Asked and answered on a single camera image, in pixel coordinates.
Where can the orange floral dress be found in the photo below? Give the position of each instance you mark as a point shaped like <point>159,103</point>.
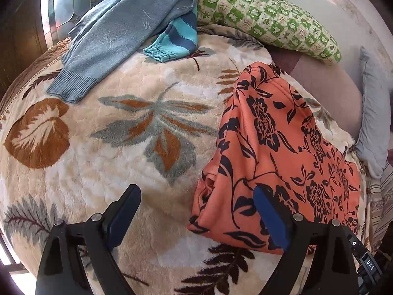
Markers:
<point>276,147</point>

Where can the leaded glass window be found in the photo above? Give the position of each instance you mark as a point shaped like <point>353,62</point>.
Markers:
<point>64,3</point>

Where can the light blue pillow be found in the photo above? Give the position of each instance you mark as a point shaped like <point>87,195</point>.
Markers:
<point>374,113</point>

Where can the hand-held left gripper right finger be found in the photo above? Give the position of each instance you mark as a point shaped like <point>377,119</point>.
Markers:
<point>270,218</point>

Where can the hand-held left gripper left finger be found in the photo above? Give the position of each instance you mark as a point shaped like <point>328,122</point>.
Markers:
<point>121,215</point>

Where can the green checkered pillow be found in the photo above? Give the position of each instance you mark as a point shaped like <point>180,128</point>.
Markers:
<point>270,15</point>

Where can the dark wooden door frame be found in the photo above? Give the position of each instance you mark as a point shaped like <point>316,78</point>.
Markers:
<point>18,21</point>

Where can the striped floral cloth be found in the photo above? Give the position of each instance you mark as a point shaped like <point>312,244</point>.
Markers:
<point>380,202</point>

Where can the teal striped garment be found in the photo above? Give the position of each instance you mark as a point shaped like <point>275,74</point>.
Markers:
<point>175,41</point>

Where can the leaf print fleece blanket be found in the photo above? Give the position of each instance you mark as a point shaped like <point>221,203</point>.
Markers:
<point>107,175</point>

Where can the blue knit sweater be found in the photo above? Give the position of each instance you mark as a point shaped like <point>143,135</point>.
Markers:
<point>122,27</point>

